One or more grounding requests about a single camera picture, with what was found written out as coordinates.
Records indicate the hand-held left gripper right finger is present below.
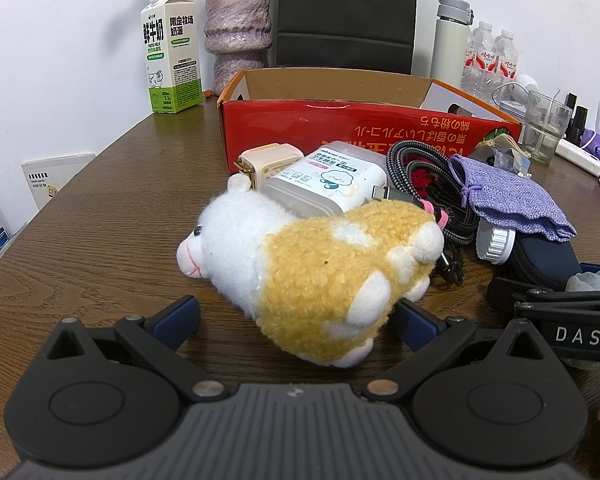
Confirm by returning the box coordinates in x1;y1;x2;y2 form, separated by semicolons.
367;299;548;403

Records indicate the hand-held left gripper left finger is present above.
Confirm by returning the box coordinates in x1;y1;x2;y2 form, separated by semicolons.
44;295;227;403

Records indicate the clear plastic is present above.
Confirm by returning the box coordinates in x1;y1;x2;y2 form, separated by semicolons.
564;266;600;293

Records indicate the dark blue zip case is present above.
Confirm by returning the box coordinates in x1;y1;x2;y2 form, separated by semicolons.
495;232;581;293

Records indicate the white round jar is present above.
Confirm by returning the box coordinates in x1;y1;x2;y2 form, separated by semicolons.
476;220;518;265

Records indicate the purple knitted pouch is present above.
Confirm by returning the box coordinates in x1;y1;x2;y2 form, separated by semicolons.
449;154;578;242

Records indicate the white and yellow plush sheep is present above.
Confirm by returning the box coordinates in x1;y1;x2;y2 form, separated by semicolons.
176;174;446;368

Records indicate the red fabric rose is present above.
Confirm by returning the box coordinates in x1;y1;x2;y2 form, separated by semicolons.
410;169;433;201

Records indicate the black braided cable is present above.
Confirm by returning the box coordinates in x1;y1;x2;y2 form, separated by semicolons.
372;140;481;286

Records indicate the beige power adapter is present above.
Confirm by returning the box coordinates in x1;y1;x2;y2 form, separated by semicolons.
234;145;296;192

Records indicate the white plastic wipes box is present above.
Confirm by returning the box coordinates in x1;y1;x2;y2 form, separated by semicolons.
260;141;388;221

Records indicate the red cardboard box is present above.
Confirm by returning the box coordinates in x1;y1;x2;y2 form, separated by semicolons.
216;68;524;175

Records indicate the white power strip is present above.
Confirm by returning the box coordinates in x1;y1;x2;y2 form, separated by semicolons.
555;137;600;177

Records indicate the crumpled plastic wrapper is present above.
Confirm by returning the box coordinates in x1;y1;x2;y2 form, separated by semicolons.
472;132;533;178

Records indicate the clear glass cup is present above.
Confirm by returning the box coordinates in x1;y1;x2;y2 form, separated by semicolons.
522;91;573;165

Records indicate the white booklet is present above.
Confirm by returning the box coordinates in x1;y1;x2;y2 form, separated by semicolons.
21;152;95;211

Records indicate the clear water bottle red label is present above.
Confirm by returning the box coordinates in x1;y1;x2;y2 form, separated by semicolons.
461;21;498;103
495;29;520;81

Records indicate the white thermos bottle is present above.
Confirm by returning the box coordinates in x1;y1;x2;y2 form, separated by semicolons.
429;0;475;81

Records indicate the green and white milk carton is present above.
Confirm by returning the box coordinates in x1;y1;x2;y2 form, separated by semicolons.
140;0;203;114

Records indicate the purple speckled vase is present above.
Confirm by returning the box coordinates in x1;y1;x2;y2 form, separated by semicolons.
203;0;272;96

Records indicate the black chair back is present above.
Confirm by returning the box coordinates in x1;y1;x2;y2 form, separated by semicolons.
276;0;420;76

